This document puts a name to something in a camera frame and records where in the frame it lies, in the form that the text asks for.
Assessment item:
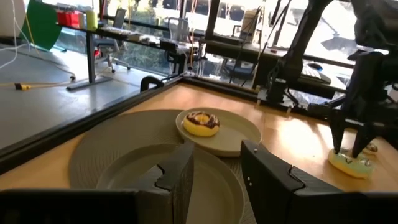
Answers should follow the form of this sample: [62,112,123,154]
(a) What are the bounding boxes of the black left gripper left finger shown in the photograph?
[136,141,196,224]

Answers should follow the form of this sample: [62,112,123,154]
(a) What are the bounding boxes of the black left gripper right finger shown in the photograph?
[240,139,368,224]

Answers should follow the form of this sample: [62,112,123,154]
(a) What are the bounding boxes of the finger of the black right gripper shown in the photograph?
[352,123,377,159]
[329,108,347,155]

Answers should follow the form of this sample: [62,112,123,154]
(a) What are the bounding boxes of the green iced donut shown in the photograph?
[328,148,376,179]

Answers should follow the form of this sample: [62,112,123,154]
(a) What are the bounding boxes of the small brown glazed donut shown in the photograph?
[363,142,379,155]

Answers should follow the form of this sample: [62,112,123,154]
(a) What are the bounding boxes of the grey round plate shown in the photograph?
[175,107,262,158]
[96,142,245,224]

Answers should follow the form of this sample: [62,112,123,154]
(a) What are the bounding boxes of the chocolate-drizzled iced donut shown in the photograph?
[182,111,221,138]

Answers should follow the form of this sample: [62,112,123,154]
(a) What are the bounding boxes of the computer keyboard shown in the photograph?
[300,64,332,85]

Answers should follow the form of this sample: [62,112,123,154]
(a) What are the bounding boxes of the round grey placemat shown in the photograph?
[68,108,259,224]

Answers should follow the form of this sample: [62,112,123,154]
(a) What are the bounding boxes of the black clamp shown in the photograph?
[139,75,165,93]

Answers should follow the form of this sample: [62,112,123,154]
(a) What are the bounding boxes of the dark window-side desk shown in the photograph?
[203,39,355,100]

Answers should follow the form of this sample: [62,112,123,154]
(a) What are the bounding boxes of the white mesh office chair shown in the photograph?
[167,17,191,43]

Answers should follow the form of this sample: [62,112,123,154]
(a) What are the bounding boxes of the grey office chair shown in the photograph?
[93,8,131,74]

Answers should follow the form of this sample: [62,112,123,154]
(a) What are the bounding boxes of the black-legged office desk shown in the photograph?
[57,23,190,91]

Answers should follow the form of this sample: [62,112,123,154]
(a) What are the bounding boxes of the yellow-green cylinder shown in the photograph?
[85,8,99,31]

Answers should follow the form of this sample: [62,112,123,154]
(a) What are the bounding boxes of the red box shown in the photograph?
[57,10,81,29]

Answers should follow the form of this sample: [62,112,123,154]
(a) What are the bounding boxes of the green round panel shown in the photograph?
[19,0,63,52]

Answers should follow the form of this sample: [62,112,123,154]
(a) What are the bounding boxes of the white round object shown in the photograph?
[0,0,26,38]

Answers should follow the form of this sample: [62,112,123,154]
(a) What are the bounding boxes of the yellow floor cable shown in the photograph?
[0,74,77,91]

